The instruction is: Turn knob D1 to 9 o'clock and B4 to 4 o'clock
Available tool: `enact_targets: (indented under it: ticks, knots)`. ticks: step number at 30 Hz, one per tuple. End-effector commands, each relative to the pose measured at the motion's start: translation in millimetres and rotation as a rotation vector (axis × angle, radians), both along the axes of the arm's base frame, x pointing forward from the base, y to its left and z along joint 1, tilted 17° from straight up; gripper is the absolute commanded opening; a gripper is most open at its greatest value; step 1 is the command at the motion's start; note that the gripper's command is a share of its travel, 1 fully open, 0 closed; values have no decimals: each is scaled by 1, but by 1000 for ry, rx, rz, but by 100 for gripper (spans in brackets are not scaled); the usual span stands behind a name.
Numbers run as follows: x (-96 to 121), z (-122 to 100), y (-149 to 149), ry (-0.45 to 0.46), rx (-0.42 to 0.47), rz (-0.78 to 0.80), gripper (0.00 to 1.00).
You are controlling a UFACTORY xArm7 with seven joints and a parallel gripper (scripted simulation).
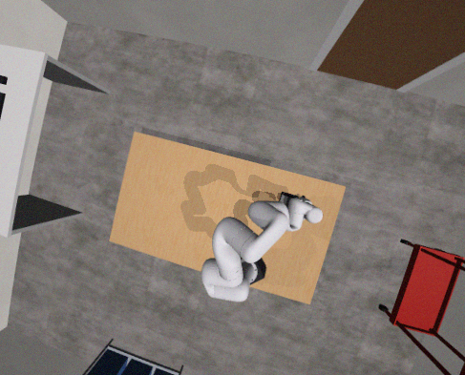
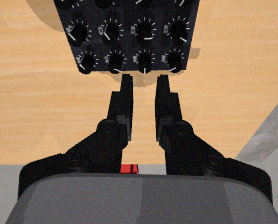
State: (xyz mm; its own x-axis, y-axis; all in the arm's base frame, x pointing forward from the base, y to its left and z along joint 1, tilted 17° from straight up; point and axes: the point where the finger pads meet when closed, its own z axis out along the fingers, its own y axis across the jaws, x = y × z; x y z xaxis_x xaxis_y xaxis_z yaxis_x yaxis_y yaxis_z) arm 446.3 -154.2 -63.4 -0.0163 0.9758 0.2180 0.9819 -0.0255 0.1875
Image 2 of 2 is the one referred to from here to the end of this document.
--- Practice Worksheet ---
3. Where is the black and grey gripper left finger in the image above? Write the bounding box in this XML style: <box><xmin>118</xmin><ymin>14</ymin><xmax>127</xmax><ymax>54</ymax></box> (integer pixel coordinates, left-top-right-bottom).
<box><xmin>18</xmin><ymin>74</ymin><xmax>133</xmax><ymax>199</ymax></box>

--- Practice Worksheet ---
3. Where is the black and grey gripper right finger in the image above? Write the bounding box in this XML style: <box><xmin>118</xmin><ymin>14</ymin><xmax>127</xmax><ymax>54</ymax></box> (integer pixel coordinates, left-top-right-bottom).
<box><xmin>155</xmin><ymin>75</ymin><xmax>273</xmax><ymax>205</ymax></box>

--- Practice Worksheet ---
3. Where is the black knob box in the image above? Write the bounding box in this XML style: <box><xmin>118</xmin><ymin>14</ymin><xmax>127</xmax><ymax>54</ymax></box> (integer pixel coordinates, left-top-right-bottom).
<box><xmin>53</xmin><ymin>0</ymin><xmax>200</xmax><ymax>75</ymax></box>

